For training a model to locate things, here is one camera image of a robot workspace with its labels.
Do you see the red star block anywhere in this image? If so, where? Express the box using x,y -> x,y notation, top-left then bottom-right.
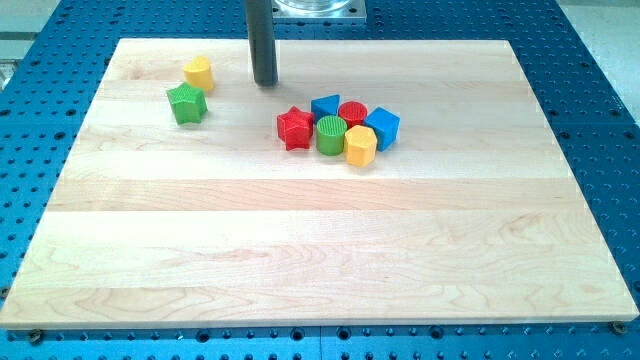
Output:
276,106 -> 314,151

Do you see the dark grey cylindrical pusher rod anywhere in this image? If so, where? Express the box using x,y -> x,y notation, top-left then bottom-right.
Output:
244,0 -> 278,87

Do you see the left front board screw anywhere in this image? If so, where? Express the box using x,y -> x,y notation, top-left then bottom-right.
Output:
26,329 -> 44,346

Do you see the yellow hexagon block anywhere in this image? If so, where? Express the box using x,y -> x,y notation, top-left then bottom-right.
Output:
344,125 -> 377,167

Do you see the light wooden board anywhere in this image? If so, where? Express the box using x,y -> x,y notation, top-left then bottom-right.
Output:
1,38 -> 638,330

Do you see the yellow heart block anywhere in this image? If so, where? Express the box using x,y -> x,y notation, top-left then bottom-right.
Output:
183,56 -> 215,92

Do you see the blue triangle block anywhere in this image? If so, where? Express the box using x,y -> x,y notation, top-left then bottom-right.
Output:
311,94 -> 340,123

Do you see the green cylinder block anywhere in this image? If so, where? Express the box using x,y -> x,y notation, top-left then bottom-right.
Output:
316,115 -> 347,156

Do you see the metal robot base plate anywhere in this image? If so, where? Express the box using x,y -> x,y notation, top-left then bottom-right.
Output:
271,0 -> 367,24

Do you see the green star block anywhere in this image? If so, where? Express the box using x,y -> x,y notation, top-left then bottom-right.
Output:
166,82 -> 208,125

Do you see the blue cube block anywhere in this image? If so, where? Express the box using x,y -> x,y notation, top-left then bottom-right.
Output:
363,107 -> 400,152

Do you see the red cylinder block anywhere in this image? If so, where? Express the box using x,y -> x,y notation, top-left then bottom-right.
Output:
338,101 -> 368,129

